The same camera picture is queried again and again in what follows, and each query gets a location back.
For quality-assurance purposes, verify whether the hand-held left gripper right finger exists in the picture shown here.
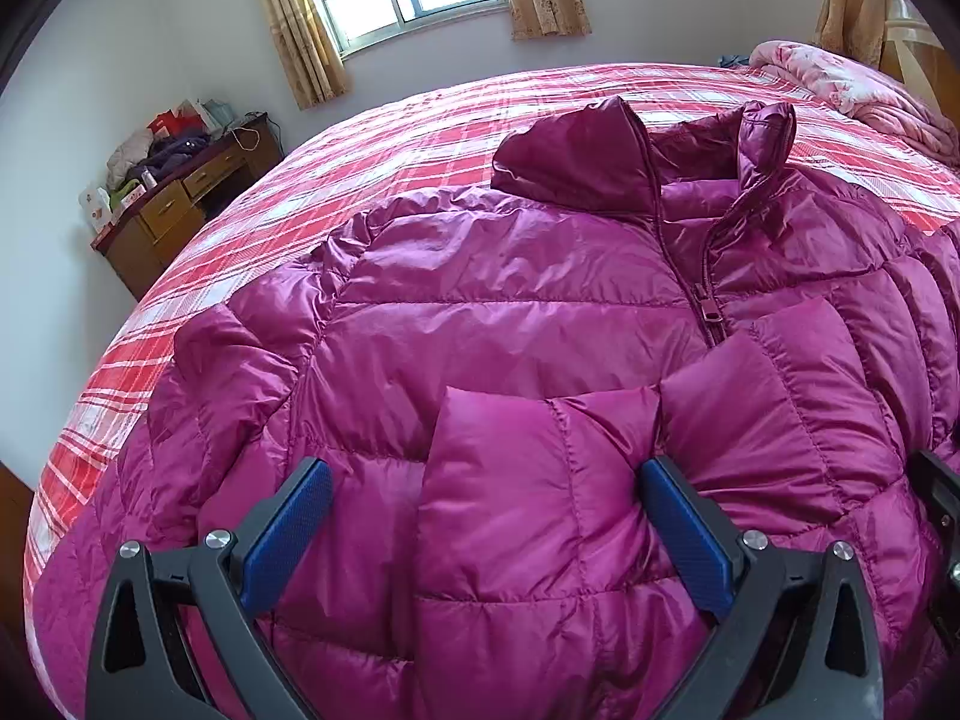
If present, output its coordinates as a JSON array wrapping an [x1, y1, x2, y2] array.
[[637, 454, 886, 720]]

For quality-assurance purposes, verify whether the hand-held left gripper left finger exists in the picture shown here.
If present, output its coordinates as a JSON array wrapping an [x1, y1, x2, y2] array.
[[86, 456, 335, 720]]

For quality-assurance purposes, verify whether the magenta puffer jacket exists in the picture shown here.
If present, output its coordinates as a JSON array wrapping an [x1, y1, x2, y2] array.
[[34, 97, 960, 720]]

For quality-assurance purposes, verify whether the pile of clothes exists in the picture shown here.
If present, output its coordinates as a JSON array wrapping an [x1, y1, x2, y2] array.
[[105, 127, 215, 192]]

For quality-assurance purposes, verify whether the brown wooden cabinet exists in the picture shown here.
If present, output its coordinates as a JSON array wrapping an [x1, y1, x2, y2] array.
[[0, 465, 36, 616]]

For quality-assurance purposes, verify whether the brown wooden desk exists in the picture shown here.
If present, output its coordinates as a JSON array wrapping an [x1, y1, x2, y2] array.
[[90, 112, 284, 301]]

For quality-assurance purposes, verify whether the white box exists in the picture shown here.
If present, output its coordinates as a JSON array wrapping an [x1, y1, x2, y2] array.
[[79, 184, 113, 233]]

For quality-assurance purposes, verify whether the bed with red plaid sheet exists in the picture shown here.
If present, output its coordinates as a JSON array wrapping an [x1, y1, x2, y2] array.
[[22, 64, 960, 616]]

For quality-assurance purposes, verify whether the white paper bag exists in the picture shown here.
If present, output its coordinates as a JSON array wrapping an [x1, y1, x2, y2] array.
[[176, 97, 239, 137]]

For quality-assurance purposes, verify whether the pink floral quilt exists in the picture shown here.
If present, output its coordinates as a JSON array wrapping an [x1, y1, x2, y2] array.
[[750, 40, 960, 166]]

